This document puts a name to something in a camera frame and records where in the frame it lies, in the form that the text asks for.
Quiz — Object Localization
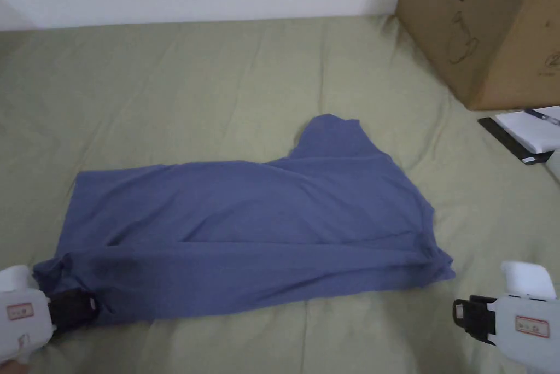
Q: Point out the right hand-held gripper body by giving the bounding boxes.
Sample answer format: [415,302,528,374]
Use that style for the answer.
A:
[471,260,560,374]

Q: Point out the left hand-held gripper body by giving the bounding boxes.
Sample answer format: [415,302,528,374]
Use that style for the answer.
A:
[0,264,71,367]

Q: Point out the dark blue shirt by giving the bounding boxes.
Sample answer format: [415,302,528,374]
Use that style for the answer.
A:
[32,114,457,328]

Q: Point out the person's left hand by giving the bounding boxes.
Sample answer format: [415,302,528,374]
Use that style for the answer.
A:
[0,358,31,374]

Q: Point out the black flat folder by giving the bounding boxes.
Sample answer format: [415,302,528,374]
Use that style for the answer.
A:
[477,116,555,166]

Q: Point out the white paper pad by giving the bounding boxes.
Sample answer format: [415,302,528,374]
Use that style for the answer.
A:
[494,106,560,153]

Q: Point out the dark blue pen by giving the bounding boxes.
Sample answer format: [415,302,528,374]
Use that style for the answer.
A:
[524,109,560,126]

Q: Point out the bed with pale green sheet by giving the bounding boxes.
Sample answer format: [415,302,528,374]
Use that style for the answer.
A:
[0,13,560,374]

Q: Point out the brown cardboard carton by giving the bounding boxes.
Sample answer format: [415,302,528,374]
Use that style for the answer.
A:
[395,0,560,112]

